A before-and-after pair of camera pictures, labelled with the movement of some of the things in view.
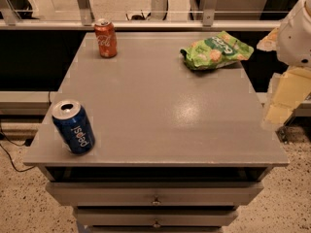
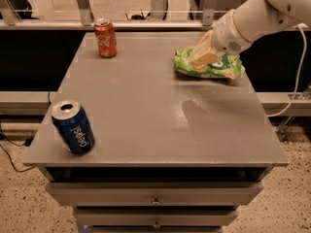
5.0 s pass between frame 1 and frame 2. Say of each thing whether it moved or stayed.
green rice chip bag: moved
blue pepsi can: stayed
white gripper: moved
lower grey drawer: stayed
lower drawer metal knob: stayed
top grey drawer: stayed
